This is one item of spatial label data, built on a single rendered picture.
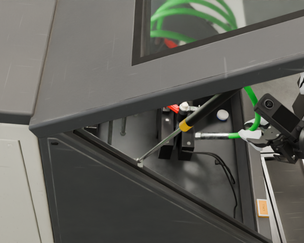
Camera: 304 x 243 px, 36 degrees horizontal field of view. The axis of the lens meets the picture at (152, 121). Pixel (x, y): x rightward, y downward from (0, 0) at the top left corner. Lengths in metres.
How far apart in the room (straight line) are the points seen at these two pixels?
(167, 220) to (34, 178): 0.33
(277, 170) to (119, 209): 1.42
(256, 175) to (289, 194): 0.92
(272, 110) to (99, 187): 0.40
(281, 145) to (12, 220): 0.64
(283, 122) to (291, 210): 1.28
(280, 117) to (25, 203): 0.58
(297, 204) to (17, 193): 1.55
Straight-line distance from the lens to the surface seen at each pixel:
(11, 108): 0.79
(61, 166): 0.91
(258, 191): 1.40
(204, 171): 1.53
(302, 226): 2.28
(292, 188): 2.35
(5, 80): 0.83
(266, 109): 1.04
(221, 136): 1.21
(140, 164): 0.94
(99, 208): 1.06
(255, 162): 1.45
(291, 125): 1.05
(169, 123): 1.42
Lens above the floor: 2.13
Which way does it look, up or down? 54 degrees down
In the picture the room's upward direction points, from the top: 11 degrees clockwise
